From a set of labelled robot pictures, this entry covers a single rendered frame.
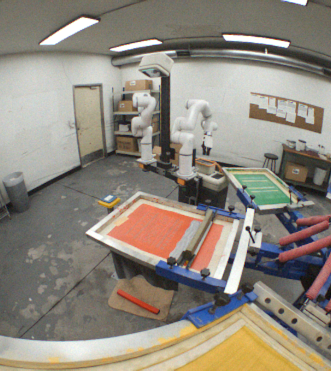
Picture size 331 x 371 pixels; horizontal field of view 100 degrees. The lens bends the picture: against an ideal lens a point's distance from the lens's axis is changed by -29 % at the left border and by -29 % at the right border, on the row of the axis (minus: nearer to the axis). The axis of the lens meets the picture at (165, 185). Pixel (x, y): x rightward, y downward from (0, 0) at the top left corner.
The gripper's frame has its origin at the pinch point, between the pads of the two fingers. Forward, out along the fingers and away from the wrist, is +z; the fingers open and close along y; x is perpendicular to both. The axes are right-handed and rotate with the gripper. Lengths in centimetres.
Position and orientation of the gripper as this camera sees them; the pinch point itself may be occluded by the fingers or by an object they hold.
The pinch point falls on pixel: (205, 153)
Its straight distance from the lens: 168.0
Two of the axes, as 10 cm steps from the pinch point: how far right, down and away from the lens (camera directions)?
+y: 7.4, -0.1, 6.7
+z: -1.1, 9.8, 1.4
